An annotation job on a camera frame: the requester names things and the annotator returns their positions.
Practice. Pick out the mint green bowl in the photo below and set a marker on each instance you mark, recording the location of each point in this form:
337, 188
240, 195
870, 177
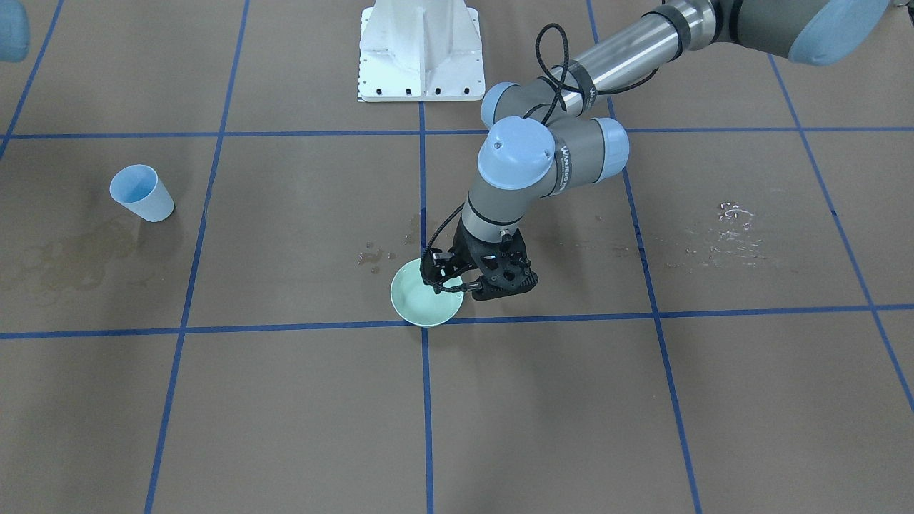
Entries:
417, 303

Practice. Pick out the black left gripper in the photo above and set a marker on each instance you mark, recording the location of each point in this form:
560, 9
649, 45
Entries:
469, 251

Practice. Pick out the light blue plastic cup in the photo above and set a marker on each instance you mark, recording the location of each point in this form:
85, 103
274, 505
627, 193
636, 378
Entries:
139, 189

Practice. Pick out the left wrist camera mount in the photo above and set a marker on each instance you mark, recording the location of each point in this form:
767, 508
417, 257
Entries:
505, 267

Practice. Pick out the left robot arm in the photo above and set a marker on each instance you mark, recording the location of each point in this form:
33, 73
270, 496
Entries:
540, 142

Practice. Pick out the white pedestal base plate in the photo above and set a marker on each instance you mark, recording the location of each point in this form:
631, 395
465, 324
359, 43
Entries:
420, 51

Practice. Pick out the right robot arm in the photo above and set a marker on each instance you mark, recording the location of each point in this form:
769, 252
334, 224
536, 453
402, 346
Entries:
15, 31

